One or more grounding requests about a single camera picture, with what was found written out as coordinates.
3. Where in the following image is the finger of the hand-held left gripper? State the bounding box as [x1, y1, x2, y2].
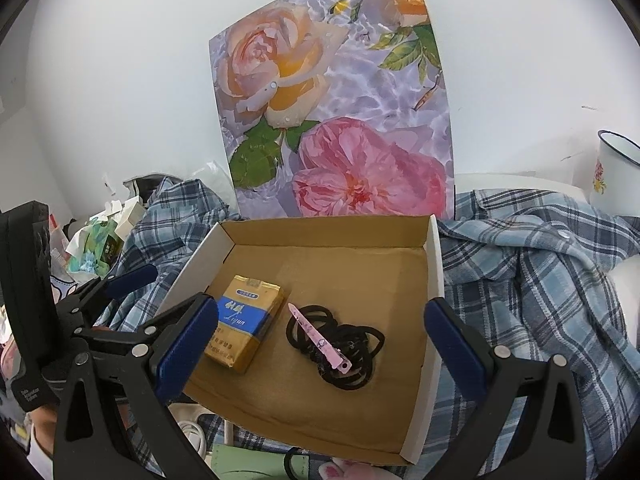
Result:
[75, 297, 201, 358]
[60, 264, 159, 322]

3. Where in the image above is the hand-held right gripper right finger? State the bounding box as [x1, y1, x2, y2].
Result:
[422, 297, 588, 480]

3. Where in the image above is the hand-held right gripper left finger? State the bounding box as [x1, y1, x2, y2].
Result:
[52, 292, 221, 480]

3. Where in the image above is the yellow and blue cigarette pack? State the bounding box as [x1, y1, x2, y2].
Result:
[202, 275, 286, 375]

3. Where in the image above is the white charging cable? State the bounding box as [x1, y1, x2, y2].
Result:
[175, 410, 208, 461]

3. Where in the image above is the cardboard box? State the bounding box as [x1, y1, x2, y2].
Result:
[150, 214, 445, 467]

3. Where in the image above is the person's left hand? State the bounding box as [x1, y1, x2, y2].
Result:
[27, 402, 58, 461]

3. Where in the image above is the green tissue pack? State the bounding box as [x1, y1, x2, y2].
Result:
[70, 220, 126, 278]

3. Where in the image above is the small white carton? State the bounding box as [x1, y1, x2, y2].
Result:
[115, 197, 148, 241]

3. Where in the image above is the blue plaid shirt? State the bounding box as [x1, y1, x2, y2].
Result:
[95, 176, 640, 480]

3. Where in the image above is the clear plastic bag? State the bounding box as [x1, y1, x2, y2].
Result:
[190, 160, 236, 211]

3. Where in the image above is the pink hair clip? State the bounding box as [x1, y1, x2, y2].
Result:
[287, 302, 353, 378]

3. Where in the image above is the green pouch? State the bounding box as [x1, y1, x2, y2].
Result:
[210, 447, 321, 480]

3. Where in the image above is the pink bunny plush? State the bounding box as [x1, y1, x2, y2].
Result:
[317, 457, 396, 480]

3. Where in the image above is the white enamel mug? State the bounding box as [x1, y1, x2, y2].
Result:
[589, 130, 640, 211]

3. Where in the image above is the floral rose poster board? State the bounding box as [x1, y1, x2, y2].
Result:
[208, 0, 456, 221]

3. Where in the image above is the bundle of black hair ties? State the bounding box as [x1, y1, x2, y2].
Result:
[285, 302, 387, 393]

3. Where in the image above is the black hair tie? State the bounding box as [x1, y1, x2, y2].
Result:
[282, 447, 306, 480]

